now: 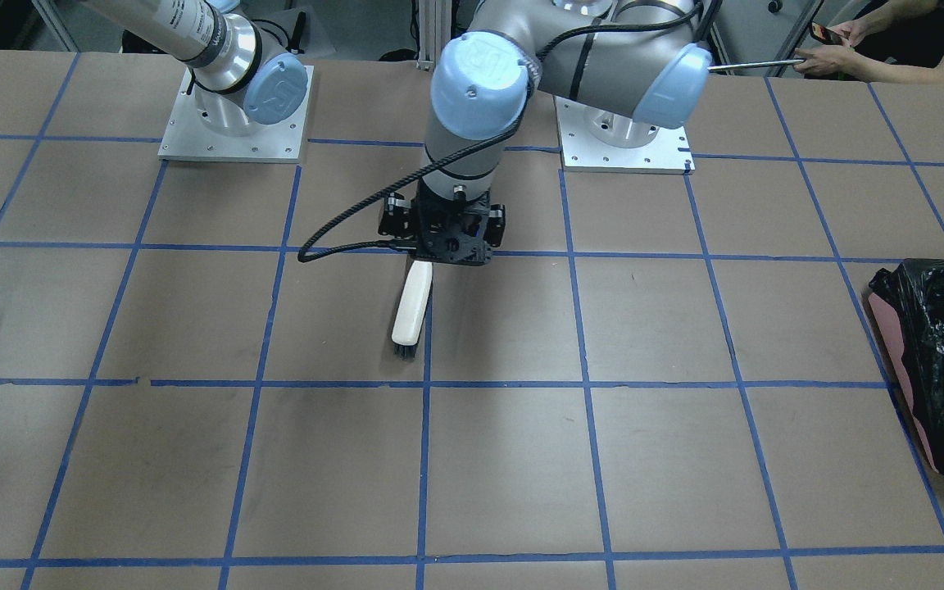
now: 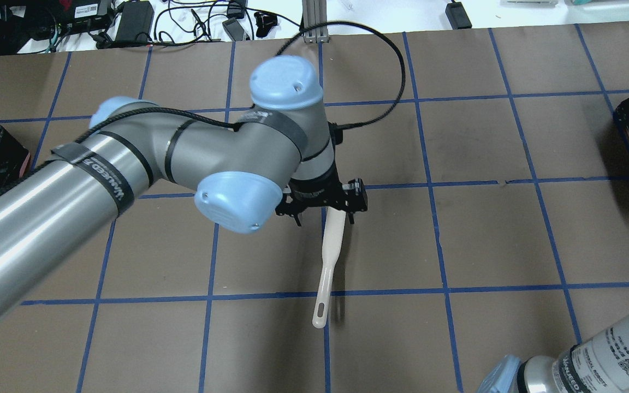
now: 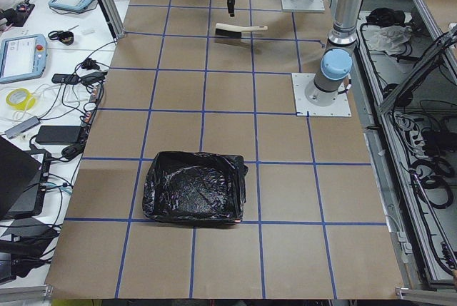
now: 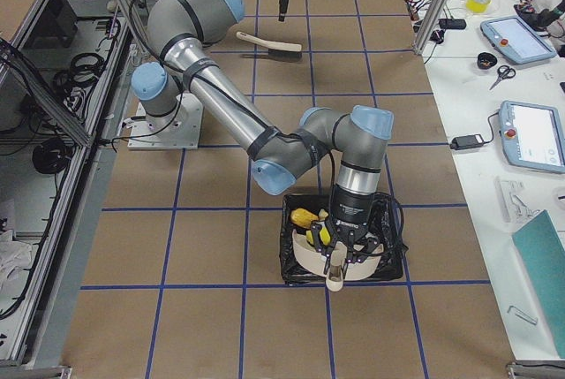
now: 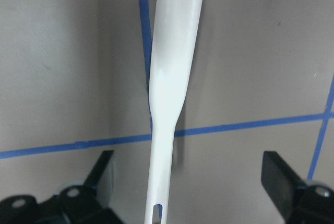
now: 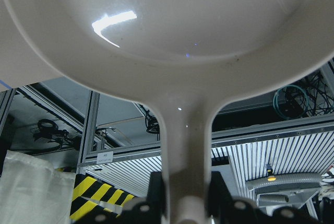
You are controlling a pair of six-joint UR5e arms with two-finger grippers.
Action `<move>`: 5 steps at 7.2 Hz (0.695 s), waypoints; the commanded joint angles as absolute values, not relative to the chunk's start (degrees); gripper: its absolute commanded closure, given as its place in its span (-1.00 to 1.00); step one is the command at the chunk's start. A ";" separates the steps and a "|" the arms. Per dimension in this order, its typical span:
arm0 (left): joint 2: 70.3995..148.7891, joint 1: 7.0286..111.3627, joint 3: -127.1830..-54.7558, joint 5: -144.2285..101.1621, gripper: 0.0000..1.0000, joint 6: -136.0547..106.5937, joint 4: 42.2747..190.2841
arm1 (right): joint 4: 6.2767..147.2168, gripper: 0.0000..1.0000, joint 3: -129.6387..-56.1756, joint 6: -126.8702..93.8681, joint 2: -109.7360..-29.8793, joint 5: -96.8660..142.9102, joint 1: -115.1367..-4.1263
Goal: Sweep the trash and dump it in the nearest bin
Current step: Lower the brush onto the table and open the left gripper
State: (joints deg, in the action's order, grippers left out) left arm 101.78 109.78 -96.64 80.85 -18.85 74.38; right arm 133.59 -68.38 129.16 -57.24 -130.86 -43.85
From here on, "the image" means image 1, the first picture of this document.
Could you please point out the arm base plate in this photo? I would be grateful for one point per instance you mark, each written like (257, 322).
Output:
(206, 127)
(599, 141)

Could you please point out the cream hand brush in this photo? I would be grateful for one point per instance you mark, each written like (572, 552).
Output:
(412, 309)

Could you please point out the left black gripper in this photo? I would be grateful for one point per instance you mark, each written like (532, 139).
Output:
(395, 218)

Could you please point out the person hand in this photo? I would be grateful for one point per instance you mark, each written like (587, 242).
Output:
(825, 60)

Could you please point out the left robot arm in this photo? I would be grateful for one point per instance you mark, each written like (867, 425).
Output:
(637, 59)

